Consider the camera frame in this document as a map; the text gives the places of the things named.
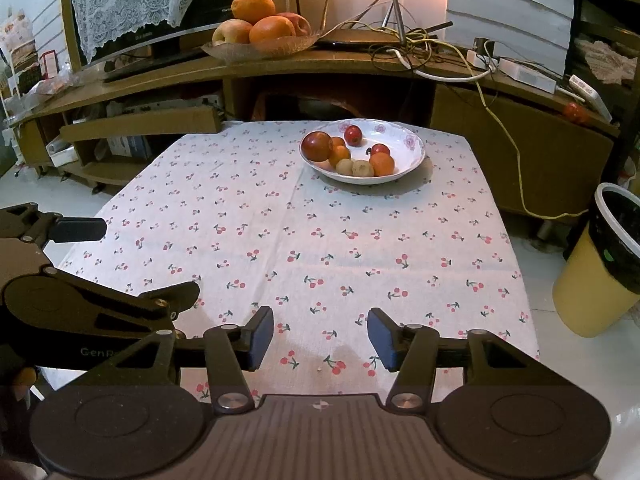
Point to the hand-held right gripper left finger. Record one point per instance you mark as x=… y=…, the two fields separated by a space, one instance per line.
x=260 y=340

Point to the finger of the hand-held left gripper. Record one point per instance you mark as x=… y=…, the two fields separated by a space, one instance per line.
x=80 y=230
x=175 y=296

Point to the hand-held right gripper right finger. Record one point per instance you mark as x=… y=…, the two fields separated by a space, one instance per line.
x=380 y=342

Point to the beige round fruit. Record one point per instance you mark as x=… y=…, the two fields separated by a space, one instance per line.
x=362 y=168

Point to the large orange tangerine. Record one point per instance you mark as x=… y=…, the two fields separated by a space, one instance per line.
x=382 y=164

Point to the white floral plate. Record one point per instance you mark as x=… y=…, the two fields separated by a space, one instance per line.
x=400 y=152

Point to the small orange tangerine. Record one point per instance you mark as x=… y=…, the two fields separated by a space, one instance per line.
x=339 y=141
x=341 y=154

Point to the dark red tomato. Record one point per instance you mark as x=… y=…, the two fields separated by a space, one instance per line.
x=317 y=146

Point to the person's left hand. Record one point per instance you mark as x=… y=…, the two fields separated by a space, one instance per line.
x=23 y=379

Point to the cherry print tablecloth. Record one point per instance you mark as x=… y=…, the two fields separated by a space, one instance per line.
x=280 y=240

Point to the colourful printed boxes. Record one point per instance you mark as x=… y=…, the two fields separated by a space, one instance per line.
x=20 y=50

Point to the yellow trash bin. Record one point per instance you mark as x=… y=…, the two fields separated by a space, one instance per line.
x=595 y=285

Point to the wooden television cabinet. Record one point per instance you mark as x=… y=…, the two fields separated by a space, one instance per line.
x=500 y=150

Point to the yellow apple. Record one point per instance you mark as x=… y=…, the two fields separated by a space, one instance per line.
x=231 y=32

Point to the glass fruit dish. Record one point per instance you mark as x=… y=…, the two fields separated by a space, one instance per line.
x=280 y=47

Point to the large orange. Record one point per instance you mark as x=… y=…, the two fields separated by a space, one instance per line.
x=252 y=7
x=272 y=30

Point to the red apple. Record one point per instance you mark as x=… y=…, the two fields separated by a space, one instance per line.
x=301 y=22

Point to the small red fruit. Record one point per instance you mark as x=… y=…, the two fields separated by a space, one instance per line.
x=576 y=113

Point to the black router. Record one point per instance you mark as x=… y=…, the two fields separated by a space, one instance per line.
x=365 y=39

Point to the white power strip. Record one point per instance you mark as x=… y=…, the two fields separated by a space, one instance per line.
x=527 y=75

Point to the white remote control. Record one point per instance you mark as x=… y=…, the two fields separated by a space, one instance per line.
x=590 y=95

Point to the dark shelf rack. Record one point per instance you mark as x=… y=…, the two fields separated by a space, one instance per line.
x=607 y=20

